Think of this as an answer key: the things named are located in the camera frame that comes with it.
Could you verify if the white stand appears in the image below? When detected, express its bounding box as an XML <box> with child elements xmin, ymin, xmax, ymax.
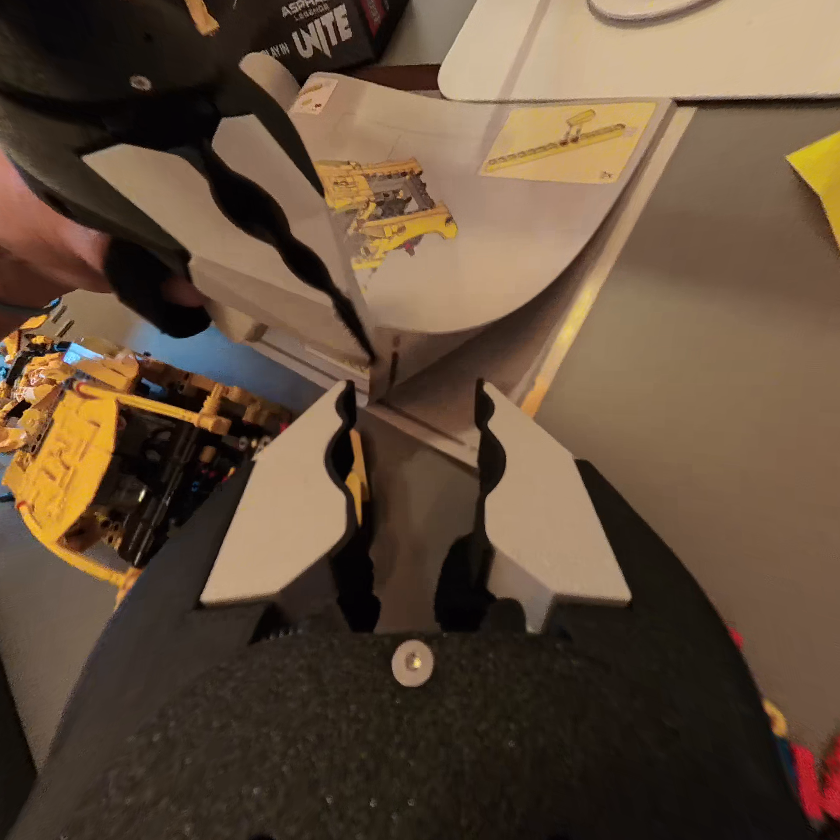
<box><xmin>438</xmin><ymin>0</ymin><xmax>840</xmax><ymax>102</ymax></box>

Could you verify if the yellow brick car model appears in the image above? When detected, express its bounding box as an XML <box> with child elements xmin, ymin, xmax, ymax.
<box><xmin>0</xmin><ymin>341</ymin><xmax>370</xmax><ymax>608</ymax></box>

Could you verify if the yellow sticky note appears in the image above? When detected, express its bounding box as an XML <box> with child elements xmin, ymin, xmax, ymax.
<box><xmin>786</xmin><ymin>131</ymin><xmax>840</xmax><ymax>247</ymax></box>

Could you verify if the instruction booklet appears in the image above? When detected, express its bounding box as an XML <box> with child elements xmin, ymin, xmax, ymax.
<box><xmin>190</xmin><ymin>56</ymin><xmax>697</xmax><ymax>470</ymax></box>

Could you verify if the large pile of brick pins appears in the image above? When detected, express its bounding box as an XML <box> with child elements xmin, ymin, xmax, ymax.
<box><xmin>728</xmin><ymin>626</ymin><xmax>840</xmax><ymax>821</ymax></box>

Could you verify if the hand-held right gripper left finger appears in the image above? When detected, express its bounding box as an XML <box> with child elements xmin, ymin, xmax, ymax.
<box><xmin>200</xmin><ymin>379</ymin><xmax>382</xmax><ymax>634</ymax></box>

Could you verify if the grey desk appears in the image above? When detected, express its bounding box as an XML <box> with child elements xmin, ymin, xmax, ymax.
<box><xmin>0</xmin><ymin>0</ymin><xmax>840</xmax><ymax>769</ymax></box>

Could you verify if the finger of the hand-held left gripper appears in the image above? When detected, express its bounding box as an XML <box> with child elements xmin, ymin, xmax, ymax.
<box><xmin>82</xmin><ymin>144</ymin><xmax>376</xmax><ymax>368</ymax></box>
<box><xmin>196</xmin><ymin>113</ymin><xmax>378</xmax><ymax>360</ymax></box>

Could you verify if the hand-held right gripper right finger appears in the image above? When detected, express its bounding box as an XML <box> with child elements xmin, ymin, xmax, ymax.
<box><xmin>434</xmin><ymin>379</ymin><xmax>633</xmax><ymax>634</ymax></box>

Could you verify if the dark toy set box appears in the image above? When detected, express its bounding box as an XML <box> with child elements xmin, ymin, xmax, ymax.
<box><xmin>262</xmin><ymin>0</ymin><xmax>411</xmax><ymax>83</ymax></box>

